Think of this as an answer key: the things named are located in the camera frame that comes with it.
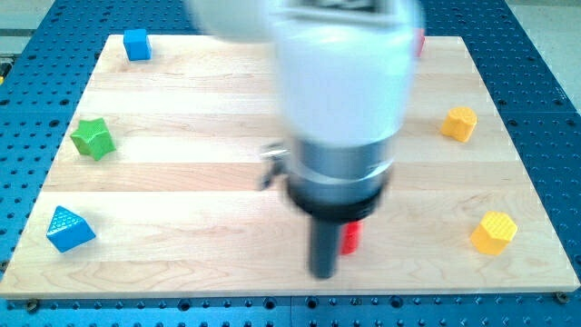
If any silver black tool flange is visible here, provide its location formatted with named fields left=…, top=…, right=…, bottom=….
left=259, top=137, right=393, bottom=223

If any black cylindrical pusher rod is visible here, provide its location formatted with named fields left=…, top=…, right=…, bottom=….
left=309, top=217, right=341, bottom=279

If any red circle block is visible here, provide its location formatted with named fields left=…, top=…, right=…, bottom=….
left=340, top=221, right=363, bottom=255

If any red block behind arm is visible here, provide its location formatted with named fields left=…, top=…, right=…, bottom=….
left=415, top=27, right=425, bottom=57

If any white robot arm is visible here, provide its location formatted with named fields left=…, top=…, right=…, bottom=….
left=188, top=0, right=421, bottom=279

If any green star block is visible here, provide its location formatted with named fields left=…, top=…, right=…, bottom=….
left=70, top=118, right=116, bottom=161

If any yellow heart block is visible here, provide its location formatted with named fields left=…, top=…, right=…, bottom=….
left=440, top=106, right=478, bottom=143

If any yellow hexagon block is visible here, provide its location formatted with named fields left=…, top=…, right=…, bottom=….
left=469, top=211, right=518, bottom=255

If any wooden board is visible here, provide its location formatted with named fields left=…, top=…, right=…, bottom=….
left=1, top=35, right=579, bottom=299

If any blue cube block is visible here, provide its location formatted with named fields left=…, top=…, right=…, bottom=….
left=123, top=29, right=152, bottom=61

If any blue triangle block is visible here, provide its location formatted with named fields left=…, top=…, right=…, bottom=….
left=45, top=206, right=96, bottom=253

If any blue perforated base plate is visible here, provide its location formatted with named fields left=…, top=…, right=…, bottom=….
left=1, top=1, right=580, bottom=326

